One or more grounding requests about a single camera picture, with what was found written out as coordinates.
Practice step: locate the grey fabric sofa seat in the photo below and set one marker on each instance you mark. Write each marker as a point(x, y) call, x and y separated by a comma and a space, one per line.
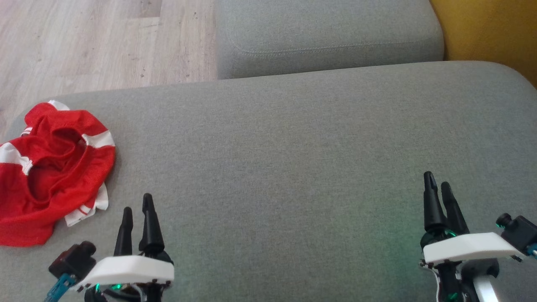
point(293, 167)

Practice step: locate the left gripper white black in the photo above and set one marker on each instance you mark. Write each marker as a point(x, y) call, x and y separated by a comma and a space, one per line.
point(126, 270)

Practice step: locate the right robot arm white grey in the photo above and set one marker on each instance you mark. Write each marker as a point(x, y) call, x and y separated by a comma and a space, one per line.
point(486, 291)

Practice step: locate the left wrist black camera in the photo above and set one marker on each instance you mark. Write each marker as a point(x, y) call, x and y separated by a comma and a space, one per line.
point(73, 260)

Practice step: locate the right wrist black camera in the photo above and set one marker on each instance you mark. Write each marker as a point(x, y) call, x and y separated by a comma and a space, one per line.
point(520, 233)

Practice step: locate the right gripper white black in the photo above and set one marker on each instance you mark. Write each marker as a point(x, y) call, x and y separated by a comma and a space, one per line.
point(465, 247)

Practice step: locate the wrist black camera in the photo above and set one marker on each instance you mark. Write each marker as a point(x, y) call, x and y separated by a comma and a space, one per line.
point(73, 260)
point(520, 233)

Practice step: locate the red and white basketball jersey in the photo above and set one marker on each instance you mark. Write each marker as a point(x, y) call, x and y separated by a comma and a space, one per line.
point(46, 180)

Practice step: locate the grey fabric sofa cushion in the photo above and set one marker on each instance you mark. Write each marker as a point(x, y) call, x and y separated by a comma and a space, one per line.
point(327, 37)

